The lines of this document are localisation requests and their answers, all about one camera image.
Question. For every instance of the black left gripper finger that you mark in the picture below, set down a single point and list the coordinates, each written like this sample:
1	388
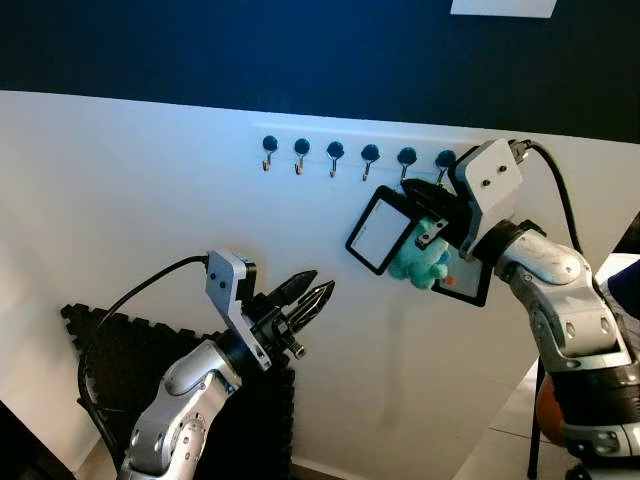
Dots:
312	305
295	286

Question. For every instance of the black card holder white card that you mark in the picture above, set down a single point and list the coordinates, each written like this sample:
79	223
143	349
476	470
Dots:
378	235

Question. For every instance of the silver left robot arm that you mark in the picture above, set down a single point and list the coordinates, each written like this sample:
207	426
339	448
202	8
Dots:
180	400

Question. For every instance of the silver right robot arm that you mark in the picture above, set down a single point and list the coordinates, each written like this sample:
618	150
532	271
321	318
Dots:
560	300

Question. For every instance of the black card holder orange dot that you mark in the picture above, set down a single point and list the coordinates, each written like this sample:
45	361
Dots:
465	285

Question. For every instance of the black foam mat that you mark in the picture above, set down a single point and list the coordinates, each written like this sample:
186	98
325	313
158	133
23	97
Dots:
265	420

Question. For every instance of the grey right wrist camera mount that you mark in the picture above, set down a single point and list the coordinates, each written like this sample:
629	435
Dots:
490	180

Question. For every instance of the white hook rail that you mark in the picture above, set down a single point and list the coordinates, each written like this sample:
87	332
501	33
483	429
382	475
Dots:
320	135

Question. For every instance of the white light switch plate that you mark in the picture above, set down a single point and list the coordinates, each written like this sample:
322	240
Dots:
503	7

